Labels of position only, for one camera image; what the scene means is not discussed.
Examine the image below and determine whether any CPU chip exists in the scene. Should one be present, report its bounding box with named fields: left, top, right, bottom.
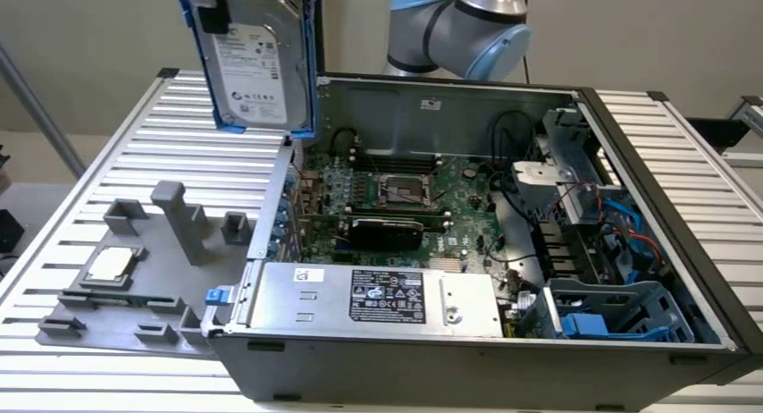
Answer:
left=80, top=246, right=148, bottom=290

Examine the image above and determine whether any silver power supply unit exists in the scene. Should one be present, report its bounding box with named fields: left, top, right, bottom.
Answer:
left=237, top=261, right=506, bottom=338

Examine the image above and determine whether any green motherboard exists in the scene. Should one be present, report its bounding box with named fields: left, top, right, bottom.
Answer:
left=291, top=153, right=514, bottom=274

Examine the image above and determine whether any black graphics card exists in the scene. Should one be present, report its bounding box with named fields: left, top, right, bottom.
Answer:
left=336, top=215, right=425, bottom=254

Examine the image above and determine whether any black open PC case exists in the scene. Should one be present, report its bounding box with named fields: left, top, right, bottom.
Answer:
left=199, top=71, right=754, bottom=403

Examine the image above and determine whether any aluminium frame table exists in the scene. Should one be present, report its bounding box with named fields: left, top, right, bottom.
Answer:
left=684, top=95, right=763, bottom=168

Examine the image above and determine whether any red data wire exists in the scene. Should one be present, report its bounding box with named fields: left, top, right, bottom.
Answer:
left=619, top=232, right=667, bottom=272

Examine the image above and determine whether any metal drive cage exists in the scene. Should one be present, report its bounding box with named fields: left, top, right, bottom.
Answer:
left=511, top=107, right=627, bottom=226

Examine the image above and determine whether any black stand pole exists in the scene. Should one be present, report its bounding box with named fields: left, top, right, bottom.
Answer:
left=308, top=0, right=328, bottom=74

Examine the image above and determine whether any grey parts rack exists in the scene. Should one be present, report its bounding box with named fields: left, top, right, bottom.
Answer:
left=33, top=180, right=257, bottom=356

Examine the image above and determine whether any black box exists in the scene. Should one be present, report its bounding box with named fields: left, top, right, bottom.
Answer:
left=0, top=209, right=27, bottom=253

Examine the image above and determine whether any silver chipset heatsink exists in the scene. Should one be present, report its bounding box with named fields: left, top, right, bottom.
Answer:
left=428, top=257, right=466, bottom=274

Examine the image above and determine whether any blue data wire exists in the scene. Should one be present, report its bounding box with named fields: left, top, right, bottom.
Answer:
left=600, top=198, right=646, bottom=235

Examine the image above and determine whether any short black looped wire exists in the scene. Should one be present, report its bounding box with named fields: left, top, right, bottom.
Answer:
left=331, top=126, right=359, bottom=157

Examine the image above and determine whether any grey tripod leg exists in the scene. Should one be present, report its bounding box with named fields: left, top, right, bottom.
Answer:
left=0, top=41, right=88, bottom=180

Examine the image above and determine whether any CPU socket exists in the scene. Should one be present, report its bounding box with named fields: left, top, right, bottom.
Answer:
left=372, top=173, right=434, bottom=208

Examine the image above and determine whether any green RAM stick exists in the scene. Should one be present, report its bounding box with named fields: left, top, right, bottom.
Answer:
left=88, top=295, right=153, bottom=308

